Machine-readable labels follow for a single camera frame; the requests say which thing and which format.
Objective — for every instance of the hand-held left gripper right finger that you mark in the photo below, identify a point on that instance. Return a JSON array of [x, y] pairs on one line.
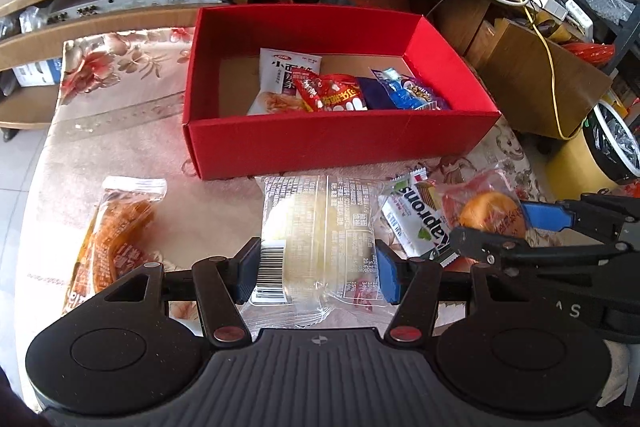
[[387, 274]]

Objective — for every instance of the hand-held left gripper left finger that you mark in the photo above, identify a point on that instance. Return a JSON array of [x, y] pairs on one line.
[[248, 269]]

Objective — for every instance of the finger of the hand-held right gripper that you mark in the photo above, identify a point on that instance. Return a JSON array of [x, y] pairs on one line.
[[545, 217], [480, 247]]

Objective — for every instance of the orange bun packet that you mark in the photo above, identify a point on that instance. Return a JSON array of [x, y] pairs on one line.
[[487, 209]]

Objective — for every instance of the green white wafer packet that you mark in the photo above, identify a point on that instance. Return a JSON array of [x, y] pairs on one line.
[[415, 212]]

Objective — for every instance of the clear cream bread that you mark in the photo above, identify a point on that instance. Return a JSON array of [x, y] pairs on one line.
[[310, 232]]

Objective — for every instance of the orange brown snack packet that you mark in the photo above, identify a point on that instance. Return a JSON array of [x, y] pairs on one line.
[[120, 232]]

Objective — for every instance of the red cardboard box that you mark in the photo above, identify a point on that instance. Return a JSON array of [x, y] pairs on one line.
[[325, 142]]

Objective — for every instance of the light blue snack packet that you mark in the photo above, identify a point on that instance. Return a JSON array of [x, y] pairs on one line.
[[405, 97]]

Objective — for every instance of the dark blue snack packet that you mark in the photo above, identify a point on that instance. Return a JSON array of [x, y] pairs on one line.
[[372, 94]]

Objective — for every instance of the red paw print snack packet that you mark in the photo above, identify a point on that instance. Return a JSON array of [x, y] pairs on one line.
[[325, 94]]

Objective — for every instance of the white snack packet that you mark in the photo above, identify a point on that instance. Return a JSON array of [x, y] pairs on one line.
[[280, 67]]

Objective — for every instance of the yellow trash bin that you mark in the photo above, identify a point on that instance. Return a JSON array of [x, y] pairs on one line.
[[575, 157]]

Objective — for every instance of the brown cardboard box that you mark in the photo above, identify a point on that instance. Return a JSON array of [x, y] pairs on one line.
[[535, 82]]

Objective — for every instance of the floral tablecloth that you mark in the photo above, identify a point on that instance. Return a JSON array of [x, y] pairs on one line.
[[150, 147]]

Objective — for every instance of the red plastic bag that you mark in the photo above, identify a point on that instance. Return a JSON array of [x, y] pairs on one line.
[[592, 53]]

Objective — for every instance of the white power strip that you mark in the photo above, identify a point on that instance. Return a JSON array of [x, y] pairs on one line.
[[547, 2], [579, 14]]

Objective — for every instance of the white printed carton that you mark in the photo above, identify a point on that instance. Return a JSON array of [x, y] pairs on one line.
[[37, 72]]

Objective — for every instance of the silver set-top box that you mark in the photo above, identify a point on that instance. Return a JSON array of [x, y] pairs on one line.
[[135, 2]]

